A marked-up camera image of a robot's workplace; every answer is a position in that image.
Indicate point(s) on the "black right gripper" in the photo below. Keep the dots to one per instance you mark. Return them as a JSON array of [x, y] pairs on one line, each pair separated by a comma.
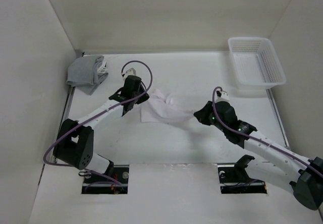
[[202, 114]]

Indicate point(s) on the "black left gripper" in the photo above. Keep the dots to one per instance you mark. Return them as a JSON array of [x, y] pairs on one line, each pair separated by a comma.
[[143, 98]]

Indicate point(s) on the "white tank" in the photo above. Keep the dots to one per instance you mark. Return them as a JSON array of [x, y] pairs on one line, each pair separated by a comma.
[[160, 108], [103, 68]]

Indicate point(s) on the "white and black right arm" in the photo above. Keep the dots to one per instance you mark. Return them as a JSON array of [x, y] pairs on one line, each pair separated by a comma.
[[287, 170]]

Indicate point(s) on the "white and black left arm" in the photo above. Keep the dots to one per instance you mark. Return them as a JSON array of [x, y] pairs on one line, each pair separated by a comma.
[[76, 138]]

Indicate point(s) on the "white folded tank top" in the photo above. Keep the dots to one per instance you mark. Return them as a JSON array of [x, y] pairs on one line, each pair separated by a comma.
[[103, 68]]

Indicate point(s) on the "grey folded tank top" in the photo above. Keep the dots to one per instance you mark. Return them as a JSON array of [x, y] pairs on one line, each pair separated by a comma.
[[82, 73]]

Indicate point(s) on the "white plastic mesh basket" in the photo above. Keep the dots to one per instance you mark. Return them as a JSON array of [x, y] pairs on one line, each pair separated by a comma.
[[255, 63]]

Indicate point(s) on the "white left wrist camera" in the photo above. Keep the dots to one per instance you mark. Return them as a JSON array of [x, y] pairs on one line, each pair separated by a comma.
[[129, 72]]

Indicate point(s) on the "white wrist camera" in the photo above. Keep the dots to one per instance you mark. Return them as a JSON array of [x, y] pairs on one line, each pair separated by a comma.
[[222, 96], [129, 72]]

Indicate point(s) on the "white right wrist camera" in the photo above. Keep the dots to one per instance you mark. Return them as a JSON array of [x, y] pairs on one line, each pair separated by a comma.
[[222, 96]]

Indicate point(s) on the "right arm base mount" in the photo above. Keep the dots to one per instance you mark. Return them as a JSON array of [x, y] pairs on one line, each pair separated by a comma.
[[234, 178]]

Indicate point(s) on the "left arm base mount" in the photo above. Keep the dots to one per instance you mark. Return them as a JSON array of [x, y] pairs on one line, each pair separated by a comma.
[[114, 184]]

